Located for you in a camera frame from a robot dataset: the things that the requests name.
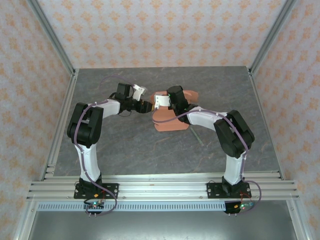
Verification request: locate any pink paper box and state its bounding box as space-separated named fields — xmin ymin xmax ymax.
xmin=150 ymin=89 xmax=200 ymax=133

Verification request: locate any clear green pen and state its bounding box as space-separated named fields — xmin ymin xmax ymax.
xmin=190 ymin=127 xmax=204 ymax=147

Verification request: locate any small circuit board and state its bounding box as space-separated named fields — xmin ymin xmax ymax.
xmin=84 ymin=200 xmax=105 ymax=210
xmin=234 ymin=202 xmax=254 ymax=210

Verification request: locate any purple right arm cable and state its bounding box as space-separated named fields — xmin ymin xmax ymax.
xmin=152 ymin=109 xmax=262 ymax=216

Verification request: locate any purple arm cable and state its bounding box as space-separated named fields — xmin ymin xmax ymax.
xmin=152 ymin=109 xmax=262 ymax=216
xmin=74 ymin=74 xmax=141 ymax=216

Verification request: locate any aluminium table side rail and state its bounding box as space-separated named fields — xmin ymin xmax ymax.
xmin=39 ymin=69 xmax=80 ymax=181
xmin=248 ymin=67 xmax=286 ymax=181

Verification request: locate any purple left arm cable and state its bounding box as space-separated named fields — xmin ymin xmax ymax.
xmin=74 ymin=74 xmax=141 ymax=216

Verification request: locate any aluminium frame cross beam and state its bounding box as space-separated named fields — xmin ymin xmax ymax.
xmin=26 ymin=170 xmax=300 ymax=201

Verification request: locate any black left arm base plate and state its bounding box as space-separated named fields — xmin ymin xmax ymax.
xmin=73 ymin=182 xmax=120 ymax=200

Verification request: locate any aluminium frame post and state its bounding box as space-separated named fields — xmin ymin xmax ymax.
xmin=26 ymin=0 xmax=77 ymax=76
xmin=248 ymin=0 xmax=298 ymax=76

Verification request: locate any white slotted cable duct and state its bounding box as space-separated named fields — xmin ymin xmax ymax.
xmin=37 ymin=201 xmax=284 ymax=212

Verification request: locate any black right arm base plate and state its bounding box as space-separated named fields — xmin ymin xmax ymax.
xmin=206 ymin=181 xmax=251 ymax=200

